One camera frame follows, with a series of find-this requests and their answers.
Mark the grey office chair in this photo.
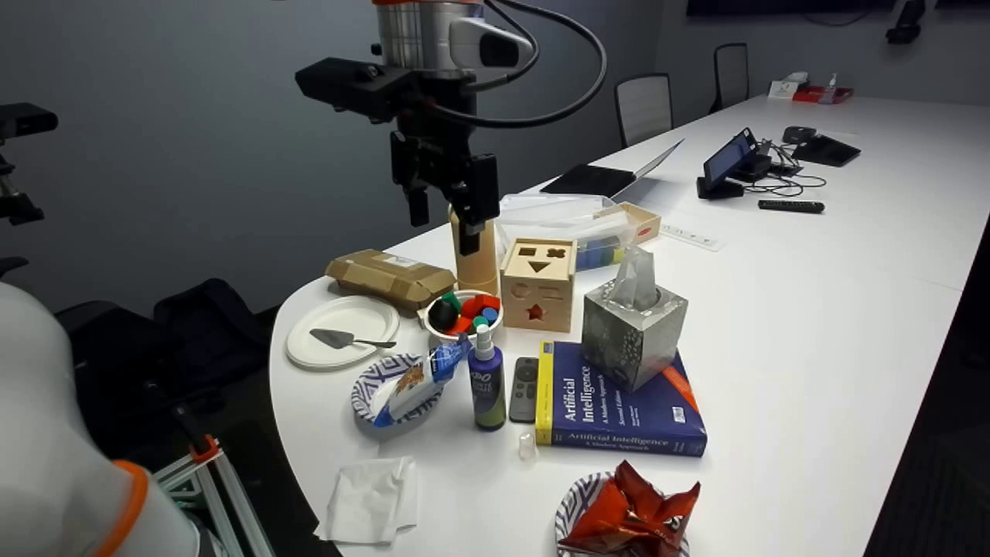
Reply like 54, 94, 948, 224
615, 76, 675, 146

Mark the red flat box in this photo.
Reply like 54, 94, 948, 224
790, 80, 852, 106

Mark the black pen case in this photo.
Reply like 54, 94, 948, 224
756, 198, 825, 215

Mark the blue snack bag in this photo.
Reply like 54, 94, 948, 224
374, 338, 471, 428

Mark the tablet on stand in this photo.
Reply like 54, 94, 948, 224
695, 127, 771, 202

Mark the tan plastic bottle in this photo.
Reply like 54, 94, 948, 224
447, 215, 497, 292

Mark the brown cardboard box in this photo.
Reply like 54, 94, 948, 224
325, 247, 455, 309

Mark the wooden shape sorter box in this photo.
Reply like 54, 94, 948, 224
502, 239, 576, 332

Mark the white tissue pack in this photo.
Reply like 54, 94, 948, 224
767, 72, 811, 101

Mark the blue hardcover book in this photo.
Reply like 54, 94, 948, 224
535, 342, 707, 458

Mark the white folded napkin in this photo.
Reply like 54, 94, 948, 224
315, 458, 420, 546

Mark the purple spray bottle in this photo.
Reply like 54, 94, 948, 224
468, 324, 503, 429

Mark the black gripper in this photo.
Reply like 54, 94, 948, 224
292, 58, 497, 256

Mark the grey tissue box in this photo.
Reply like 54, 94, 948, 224
581, 247, 686, 390

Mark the black pouch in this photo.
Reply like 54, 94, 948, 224
790, 138, 858, 169

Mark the blue patterned paper plate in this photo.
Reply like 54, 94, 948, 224
349, 353, 442, 433

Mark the bowl of coloured blocks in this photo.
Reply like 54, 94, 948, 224
420, 292, 502, 338

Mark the white plastic plate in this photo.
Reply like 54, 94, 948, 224
285, 298, 398, 373

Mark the clear plastic container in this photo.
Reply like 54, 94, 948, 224
497, 195, 660, 270

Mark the orange crumpled wrapper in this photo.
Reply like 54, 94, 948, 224
558, 461, 698, 557

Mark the black bag on floor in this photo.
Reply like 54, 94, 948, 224
59, 280, 270, 458

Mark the black webcam on mount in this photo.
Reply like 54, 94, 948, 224
883, 0, 926, 46

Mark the open black laptop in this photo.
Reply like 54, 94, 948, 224
544, 146, 678, 198

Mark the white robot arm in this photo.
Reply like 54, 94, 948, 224
292, 0, 535, 254

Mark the black camera tripod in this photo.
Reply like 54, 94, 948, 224
0, 99, 62, 281

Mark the black remote control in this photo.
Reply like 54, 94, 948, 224
511, 355, 538, 424

